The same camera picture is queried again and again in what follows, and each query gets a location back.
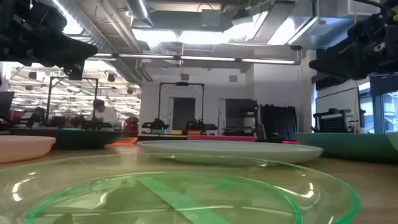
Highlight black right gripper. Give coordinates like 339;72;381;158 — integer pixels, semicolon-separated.
308;2;398;91

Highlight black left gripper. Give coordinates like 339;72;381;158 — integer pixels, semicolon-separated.
0;0;99;81

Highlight teal plastic plate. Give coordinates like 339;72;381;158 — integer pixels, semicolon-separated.
294;132;398;162

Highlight dark green plastic plate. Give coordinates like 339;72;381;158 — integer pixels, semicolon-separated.
55;129;125;151

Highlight beige pink plastic plate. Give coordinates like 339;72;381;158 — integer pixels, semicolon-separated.
0;135;57;164

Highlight clear green plastic plate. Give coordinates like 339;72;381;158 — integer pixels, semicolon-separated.
0;152;362;224

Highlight black utility cart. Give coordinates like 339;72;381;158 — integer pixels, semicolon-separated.
312;108;358;134

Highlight person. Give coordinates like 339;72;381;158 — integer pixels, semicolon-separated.
29;107;47;128
92;98;121;129

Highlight black cabinet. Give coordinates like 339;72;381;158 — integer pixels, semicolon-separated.
259;104;299;141

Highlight dark monitor screen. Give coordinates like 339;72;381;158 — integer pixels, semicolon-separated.
0;91;16;121

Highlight dark shelf rack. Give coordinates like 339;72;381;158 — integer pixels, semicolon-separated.
224;98;259;137

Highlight long ceiling tube light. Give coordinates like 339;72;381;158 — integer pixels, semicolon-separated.
86;53;301;65

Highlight white plastic plate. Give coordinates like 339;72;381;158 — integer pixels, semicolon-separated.
136;139;324;165

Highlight yellow hanging cable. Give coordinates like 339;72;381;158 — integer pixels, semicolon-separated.
353;0;359;134

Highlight black background station frame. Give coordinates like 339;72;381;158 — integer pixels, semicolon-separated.
157;82;205;128
45;77;100;121

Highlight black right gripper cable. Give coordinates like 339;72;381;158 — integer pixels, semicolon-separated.
353;0;393;15

